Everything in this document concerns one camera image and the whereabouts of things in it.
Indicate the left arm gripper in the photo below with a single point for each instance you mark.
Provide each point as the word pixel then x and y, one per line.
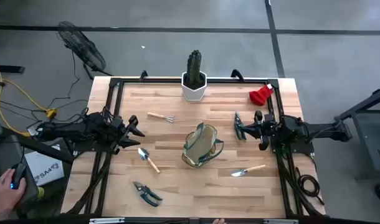
pixel 116 132

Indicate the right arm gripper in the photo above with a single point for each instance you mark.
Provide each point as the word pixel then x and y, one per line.
pixel 269 127

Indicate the red gardening glove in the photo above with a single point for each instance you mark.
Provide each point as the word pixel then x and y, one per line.
pixel 259 97

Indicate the cream and green tool bag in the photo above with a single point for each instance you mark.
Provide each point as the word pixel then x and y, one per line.
pixel 201 144

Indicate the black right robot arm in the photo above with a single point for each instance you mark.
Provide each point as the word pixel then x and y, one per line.
pixel 321 129

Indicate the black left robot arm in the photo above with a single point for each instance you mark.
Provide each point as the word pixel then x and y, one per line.
pixel 68 129

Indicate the white hexagonal plant pot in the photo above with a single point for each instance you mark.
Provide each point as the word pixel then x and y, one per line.
pixel 193 93

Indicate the green cactus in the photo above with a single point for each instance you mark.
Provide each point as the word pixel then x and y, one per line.
pixel 194 68

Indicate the white cardboard box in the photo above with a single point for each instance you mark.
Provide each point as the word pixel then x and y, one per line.
pixel 43 168

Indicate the person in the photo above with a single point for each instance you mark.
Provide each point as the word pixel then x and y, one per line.
pixel 219 221

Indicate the black floor fan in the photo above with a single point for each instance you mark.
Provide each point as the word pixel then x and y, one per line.
pixel 82 46

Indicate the yellow cylinder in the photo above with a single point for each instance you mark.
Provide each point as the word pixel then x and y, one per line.
pixel 40 193

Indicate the grey metal stand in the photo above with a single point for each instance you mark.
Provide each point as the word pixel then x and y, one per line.
pixel 364 102

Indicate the black computer mouse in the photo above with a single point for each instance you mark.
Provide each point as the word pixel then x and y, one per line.
pixel 19 172

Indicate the dark grey desk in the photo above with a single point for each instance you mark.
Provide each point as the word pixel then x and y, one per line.
pixel 3 155

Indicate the person's hand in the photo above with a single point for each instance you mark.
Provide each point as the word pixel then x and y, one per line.
pixel 6 196

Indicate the black floor bar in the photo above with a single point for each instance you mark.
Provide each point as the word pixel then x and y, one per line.
pixel 6 69

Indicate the black metal table frame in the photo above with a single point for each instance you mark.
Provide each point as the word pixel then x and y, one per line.
pixel 152 80

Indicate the silver metal bracket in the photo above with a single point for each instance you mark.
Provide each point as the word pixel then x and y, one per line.
pixel 280 221
pixel 106 221

